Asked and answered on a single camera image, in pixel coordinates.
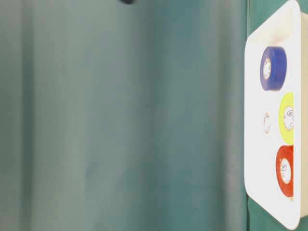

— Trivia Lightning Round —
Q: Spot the white tape roll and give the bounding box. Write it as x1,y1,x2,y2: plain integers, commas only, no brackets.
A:
263,112,271,134

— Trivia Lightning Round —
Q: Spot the blue tape roll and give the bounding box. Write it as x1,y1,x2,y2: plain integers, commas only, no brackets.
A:
259,46,287,91

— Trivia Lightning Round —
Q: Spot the red tape roll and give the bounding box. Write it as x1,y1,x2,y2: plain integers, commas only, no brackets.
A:
275,145,294,198

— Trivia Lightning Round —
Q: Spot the green table cloth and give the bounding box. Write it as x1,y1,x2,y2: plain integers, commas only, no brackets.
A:
0,0,284,231

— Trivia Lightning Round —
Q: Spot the white plastic tray case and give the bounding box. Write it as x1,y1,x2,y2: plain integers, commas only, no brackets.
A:
244,0,308,230

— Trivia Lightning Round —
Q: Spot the yellow tape roll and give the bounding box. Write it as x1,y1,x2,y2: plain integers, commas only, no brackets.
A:
278,92,294,145

